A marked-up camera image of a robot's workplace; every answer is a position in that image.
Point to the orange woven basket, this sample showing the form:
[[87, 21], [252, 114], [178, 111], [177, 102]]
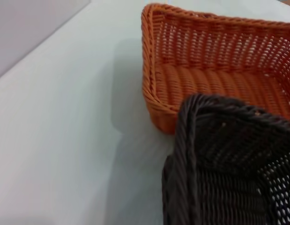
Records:
[[217, 49]]

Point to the dark brown woven basket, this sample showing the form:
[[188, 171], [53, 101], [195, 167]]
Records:
[[229, 168]]

